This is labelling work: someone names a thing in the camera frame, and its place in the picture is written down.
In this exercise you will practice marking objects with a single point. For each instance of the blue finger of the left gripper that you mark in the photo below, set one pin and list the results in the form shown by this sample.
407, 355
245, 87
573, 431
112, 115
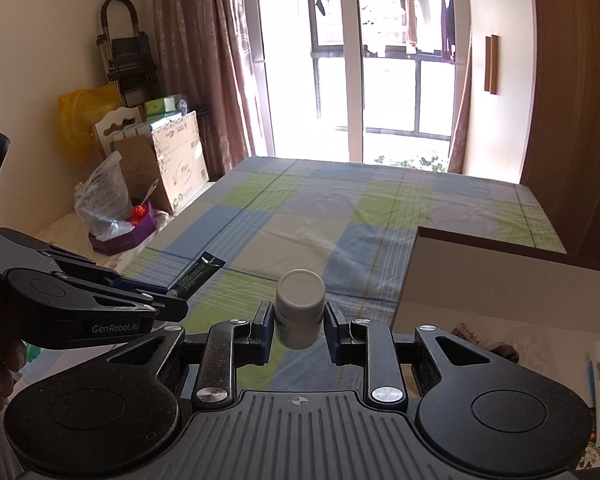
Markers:
169, 308
139, 287

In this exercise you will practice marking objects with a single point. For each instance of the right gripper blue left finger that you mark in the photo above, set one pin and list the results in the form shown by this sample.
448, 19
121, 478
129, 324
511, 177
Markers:
262, 329

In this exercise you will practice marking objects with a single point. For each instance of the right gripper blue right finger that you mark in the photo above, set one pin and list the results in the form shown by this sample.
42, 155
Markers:
337, 334

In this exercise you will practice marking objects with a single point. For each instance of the dark green small tube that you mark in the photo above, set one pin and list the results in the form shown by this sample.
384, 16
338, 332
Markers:
195, 276

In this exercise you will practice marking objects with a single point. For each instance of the white pill bottle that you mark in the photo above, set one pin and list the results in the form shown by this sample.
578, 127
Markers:
299, 308

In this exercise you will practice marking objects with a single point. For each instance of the cotton swab bag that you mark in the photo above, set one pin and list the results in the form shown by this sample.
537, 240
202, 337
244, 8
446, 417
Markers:
477, 335

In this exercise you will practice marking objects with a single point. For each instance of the green Mentholatum blister card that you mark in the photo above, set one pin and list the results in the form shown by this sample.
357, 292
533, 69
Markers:
590, 458

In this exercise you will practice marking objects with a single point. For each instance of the purple tray on floor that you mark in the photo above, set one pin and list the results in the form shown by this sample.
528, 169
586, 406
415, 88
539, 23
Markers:
143, 224

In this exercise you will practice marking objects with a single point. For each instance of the clear plastic bag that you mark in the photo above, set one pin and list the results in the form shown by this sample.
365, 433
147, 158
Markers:
103, 201

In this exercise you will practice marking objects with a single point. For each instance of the checkered bed sheet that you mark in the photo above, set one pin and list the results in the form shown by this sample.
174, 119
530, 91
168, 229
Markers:
353, 225

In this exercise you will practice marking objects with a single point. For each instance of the brown cardboard carton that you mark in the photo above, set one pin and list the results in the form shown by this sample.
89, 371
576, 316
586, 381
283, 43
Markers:
172, 156

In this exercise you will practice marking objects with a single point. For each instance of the yellow plastic bag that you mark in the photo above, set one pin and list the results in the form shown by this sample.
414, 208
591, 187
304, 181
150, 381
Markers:
78, 112

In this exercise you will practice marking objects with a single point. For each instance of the brown cardboard storage box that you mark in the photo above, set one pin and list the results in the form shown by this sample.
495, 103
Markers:
481, 414

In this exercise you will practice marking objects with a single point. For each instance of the black folding hand trolley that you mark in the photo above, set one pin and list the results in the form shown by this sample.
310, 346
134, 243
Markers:
128, 60

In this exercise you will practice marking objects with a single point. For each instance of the pink curtain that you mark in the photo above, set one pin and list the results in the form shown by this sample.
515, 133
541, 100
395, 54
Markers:
204, 53

